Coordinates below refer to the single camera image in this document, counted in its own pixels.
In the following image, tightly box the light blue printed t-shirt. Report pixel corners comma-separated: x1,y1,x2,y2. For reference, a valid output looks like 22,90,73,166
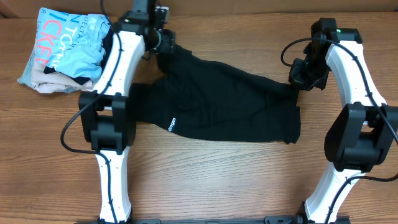
18,7,110,88

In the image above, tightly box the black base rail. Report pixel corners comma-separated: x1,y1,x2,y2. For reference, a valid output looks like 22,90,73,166
74,212,352,224

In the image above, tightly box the beige folded garment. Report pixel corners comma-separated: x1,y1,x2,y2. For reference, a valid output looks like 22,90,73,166
29,32,124,94

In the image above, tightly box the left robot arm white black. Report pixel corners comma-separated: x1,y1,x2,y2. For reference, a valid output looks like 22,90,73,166
78,1,175,223

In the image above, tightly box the dark folded garment in pile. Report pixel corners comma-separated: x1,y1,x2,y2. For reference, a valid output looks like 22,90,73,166
44,26,113,85

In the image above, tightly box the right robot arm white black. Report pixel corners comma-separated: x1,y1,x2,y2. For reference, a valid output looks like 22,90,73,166
279,18,397,223

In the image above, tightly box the black t-shirt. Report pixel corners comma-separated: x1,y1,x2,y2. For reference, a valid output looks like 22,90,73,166
129,45,301,144

